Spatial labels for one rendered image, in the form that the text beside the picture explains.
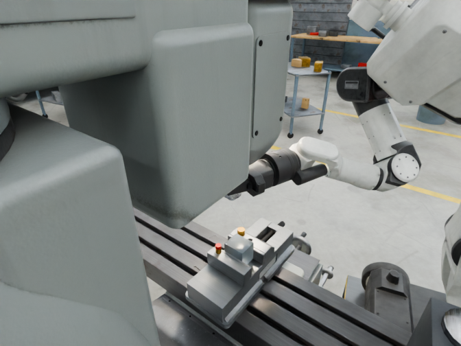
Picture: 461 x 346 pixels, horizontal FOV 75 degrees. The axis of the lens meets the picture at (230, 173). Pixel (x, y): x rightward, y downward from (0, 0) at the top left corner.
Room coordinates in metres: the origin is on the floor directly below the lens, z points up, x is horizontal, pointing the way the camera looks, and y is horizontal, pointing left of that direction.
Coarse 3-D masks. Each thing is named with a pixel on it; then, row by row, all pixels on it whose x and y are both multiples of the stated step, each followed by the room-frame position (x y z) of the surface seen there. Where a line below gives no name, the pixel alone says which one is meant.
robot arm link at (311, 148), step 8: (304, 144) 0.71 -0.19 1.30; (312, 144) 0.72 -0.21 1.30; (320, 144) 0.73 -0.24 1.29; (328, 144) 0.73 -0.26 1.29; (304, 152) 0.70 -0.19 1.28; (312, 152) 0.69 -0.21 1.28; (320, 152) 0.70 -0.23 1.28; (328, 152) 0.70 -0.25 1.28; (336, 152) 0.71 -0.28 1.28; (320, 160) 0.69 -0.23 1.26; (328, 160) 0.69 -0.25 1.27; (336, 160) 0.69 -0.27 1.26; (328, 168) 0.73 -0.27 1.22; (336, 168) 0.69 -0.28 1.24; (328, 176) 0.71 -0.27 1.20; (336, 176) 0.70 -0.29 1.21
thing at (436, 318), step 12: (432, 300) 0.39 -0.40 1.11; (432, 312) 0.36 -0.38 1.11; (444, 312) 0.36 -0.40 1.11; (456, 312) 0.35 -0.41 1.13; (420, 324) 0.38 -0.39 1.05; (432, 324) 0.34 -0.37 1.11; (444, 324) 0.33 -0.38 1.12; (456, 324) 0.33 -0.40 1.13; (420, 336) 0.35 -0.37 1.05; (432, 336) 0.31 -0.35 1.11; (444, 336) 0.31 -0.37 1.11; (456, 336) 0.31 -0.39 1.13
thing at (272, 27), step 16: (256, 0) 0.52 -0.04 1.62; (272, 0) 0.56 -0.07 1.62; (256, 16) 0.50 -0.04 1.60; (272, 16) 0.54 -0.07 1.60; (288, 16) 0.58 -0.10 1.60; (256, 32) 0.50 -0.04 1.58; (272, 32) 0.54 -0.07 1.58; (288, 32) 0.58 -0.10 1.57; (256, 48) 0.50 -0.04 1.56; (272, 48) 0.54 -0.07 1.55; (288, 48) 0.59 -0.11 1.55; (256, 64) 0.50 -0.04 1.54; (272, 64) 0.54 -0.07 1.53; (256, 80) 0.50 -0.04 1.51; (272, 80) 0.55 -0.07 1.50; (256, 96) 0.50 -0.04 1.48; (272, 96) 0.55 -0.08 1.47; (256, 112) 0.51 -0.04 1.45; (272, 112) 0.55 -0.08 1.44; (256, 128) 0.51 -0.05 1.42; (272, 128) 0.56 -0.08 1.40; (256, 144) 0.51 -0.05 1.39; (272, 144) 0.59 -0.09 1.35; (256, 160) 0.58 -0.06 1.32
